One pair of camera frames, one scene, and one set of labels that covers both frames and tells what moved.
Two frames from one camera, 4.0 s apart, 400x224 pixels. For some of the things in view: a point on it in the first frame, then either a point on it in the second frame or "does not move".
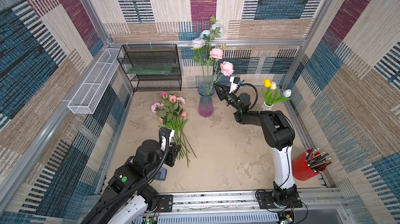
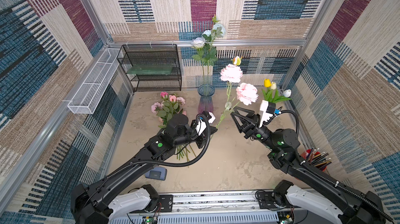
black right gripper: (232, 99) → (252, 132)
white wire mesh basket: (85, 100) does not move
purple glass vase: (205, 106) does not move
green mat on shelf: (150, 69) does not move
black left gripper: (172, 153) → (202, 139)
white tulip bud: (287, 93) does not move
